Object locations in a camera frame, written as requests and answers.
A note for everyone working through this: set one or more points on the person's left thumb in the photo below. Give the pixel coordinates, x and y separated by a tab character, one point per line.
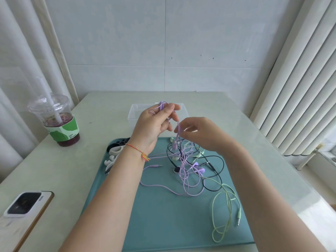
168	114

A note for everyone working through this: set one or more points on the smartphone with white case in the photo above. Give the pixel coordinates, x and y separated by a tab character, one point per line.
23	206

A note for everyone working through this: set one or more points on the person's left forearm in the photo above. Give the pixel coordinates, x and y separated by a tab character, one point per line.
110	202

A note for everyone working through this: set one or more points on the translucent white drinking straw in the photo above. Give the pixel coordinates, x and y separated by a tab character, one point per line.
48	97

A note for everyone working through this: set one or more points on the person's right forearm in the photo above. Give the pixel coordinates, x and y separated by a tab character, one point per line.
265	204

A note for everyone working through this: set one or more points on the person's right hand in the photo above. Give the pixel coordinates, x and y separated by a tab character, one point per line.
210	133

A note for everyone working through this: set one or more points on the person's right thumb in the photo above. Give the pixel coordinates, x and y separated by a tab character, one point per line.
189	134

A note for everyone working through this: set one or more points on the person's left hand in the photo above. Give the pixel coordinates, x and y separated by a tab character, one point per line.
147	128

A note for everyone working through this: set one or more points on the white radiator pipe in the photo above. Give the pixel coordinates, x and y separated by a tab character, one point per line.
308	158

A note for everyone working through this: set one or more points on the clear plastic box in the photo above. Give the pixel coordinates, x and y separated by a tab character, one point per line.
135	114

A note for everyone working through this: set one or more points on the plastic cup with dark drink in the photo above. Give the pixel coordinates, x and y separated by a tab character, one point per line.
63	128

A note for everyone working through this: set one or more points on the teal rubber mat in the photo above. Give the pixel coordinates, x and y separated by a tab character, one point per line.
162	220

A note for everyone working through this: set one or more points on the white column radiator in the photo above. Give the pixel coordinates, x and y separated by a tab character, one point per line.
301	89

